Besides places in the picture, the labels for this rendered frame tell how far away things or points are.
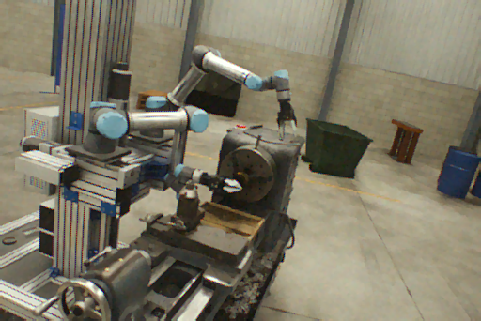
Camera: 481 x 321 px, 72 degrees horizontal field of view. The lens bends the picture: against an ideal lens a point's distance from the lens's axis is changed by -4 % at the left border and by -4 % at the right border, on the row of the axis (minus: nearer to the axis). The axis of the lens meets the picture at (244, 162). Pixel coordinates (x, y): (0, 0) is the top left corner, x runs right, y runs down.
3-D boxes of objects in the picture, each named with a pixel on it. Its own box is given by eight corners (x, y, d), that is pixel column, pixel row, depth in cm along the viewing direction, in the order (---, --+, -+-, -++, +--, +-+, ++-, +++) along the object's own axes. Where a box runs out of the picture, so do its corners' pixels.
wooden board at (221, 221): (204, 206, 199) (205, 199, 198) (263, 224, 190) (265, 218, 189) (179, 225, 171) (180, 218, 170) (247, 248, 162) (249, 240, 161)
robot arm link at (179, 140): (171, 99, 184) (160, 184, 198) (179, 103, 176) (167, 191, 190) (190, 101, 191) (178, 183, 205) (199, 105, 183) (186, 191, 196)
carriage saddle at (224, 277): (161, 227, 165) (162, 216, 163) (253, 259, 154) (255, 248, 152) (123, 255, 137) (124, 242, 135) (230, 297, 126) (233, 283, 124)
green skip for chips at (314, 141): (296, 156, 754) (305, 117, 731) (336, 162, 766) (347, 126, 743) (312, 175, 626) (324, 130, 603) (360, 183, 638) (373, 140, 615)
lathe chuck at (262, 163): (219, 186, 214) (233, 138, 204) (266, 205, 207) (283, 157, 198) (213, 190, 205) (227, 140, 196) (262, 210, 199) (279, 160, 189)
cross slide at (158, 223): (162, 218, 162) (162, 209, 160) (247, 248, 151) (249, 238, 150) (141, 232, 146) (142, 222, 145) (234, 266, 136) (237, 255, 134)
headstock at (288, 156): (238, 169, 279) (247, 122, 269) (295, 186, 268) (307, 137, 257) (209, 190, 224) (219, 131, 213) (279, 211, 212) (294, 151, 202)
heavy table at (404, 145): (381, 149, 1076) (391, 118, 1049) (395, 152, 1073) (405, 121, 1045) (396, 161, 922) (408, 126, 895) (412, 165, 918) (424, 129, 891)
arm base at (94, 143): (75, 147, 161) (77, 127, 158) (97, 142, 175) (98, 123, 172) (101, 155, 157) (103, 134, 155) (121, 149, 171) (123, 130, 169)
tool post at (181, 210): (183, 210, 152) (186, 190, 150) (198, 215, 151) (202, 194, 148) (175, 216, 146) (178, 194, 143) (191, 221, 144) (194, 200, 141)
